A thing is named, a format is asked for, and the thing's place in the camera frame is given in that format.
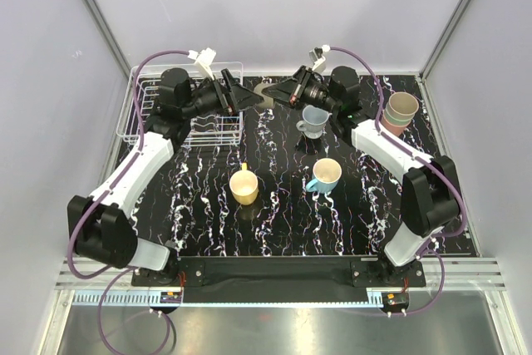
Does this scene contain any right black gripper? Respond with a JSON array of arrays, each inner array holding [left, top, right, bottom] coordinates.
[[262, 67, 339, 115]]

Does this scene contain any black marble pattern mat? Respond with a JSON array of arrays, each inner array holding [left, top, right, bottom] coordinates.
[[78, 74, 477, 257]]

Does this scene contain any slotted cable duct rail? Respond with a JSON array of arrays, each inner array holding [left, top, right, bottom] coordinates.
[[72, 288, 383, 309]]

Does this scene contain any right orange connector box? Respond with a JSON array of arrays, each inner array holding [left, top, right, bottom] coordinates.
[[383, 292, 410, 309]]

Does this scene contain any beige small mug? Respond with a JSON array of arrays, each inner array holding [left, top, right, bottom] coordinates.
[[254, 82, 275, 109]]

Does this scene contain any light blue cup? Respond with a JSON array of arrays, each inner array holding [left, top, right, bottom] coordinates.
[[305, 158, 342, 194]]

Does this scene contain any white wire dish rack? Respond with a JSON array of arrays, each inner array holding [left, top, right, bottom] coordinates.
[[116, 65, 244, 147]]

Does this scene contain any pink plastic cup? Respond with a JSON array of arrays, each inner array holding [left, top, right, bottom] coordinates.
[[382, 121, 407, 137]]

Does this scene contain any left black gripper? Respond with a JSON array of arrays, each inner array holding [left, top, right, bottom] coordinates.
[[182, 70, 264, 120]]

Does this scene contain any tan beige tall cup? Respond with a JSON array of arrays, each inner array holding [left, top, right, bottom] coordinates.
[[386, 91, 419, 120]]

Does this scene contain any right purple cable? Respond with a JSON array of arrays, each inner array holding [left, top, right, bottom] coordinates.
[[328, 45, 466, 317]]

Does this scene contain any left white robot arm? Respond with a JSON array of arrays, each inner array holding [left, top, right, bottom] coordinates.
[[67, 67, 263, 285]]

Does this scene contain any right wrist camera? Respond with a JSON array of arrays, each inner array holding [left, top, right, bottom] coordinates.
[[309, 45, 331, 74]]

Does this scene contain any orange connector box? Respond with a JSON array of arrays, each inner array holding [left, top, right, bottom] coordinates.
[[383, 292, 410, 309], [160, 291, 182, 303]]

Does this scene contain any white grey mug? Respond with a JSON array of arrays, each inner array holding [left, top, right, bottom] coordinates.
[[296, 106, 330, 139]]

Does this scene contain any yellow cup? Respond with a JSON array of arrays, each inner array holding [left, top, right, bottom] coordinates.
[[229, 163, 259, 205]]

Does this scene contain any left orange connector box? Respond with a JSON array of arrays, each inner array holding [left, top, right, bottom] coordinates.
[[160, 291, 182, 303]]

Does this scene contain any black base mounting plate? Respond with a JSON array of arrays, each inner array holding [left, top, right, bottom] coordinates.
[[131, 255, 426, 289]]

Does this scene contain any mint green cup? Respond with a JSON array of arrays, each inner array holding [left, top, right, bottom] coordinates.
[[382, 112, 412, 128]]

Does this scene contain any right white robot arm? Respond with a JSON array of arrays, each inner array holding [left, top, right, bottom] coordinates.
[[261, 66, 463, 286]]

